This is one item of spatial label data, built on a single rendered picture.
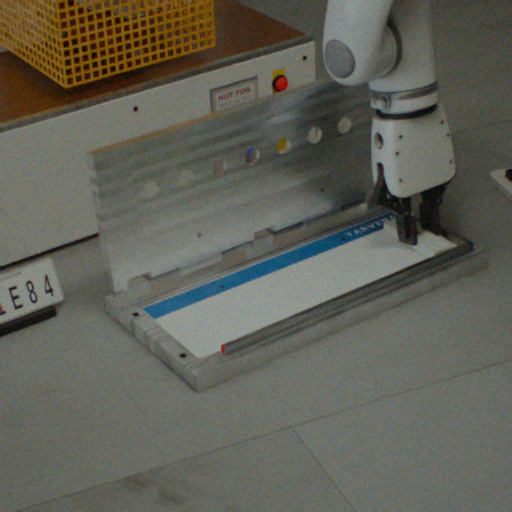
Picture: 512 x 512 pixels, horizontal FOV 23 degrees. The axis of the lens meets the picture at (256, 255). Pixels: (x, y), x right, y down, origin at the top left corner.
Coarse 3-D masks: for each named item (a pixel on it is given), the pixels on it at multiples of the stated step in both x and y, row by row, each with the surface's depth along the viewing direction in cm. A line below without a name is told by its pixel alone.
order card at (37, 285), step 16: (16, 272) 154; (32, 272) 155; (48, 272) 156; (0, 288) 153; (16, 288) 154; (32, 288) 155; (48, 288) 156; (0, 304) 153; (16, 304) 154; (32, 304) 155; (48, 304) 156; (0, 320) 153
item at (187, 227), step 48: (288, 96) 159; (336, 96) 165; (144, 144) 149; (192, 144) 154; (240, 144) 158; (288, 144) 163; (336, 144) 167; (96, 192) 148; (192, 192) 156; (240, 192) 160; (288, 192) 163; (336, 192) 168; (144, 240) 153; (192, 240) 157; (240, 240) 161
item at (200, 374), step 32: (320, 224) 170; (352, 224) 169; (224, 256) 163; (256, 256) 162; (480, 256) 162; (128, 288) 154; (160, 288) 157; (192, 288) 157; (384, 288) 155; (416, 288) 157; (128, 320) 152; (320, 320) 150; (352, 320) 152; (160, 352) 147; (256, 352) 145; (288, 352) 148; (192, 384) 143
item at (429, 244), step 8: (384, 224) 167; (392, 224) 167; (416, 224) 166; (392, 232) 166; (424, 232) 164; (424, 240) 163; (432, 240) 163; (440, 240) 163; (416, 248) 163; (424, 248) 161; (432, 248) 161; (440, 248) 161; (448, 248) 161
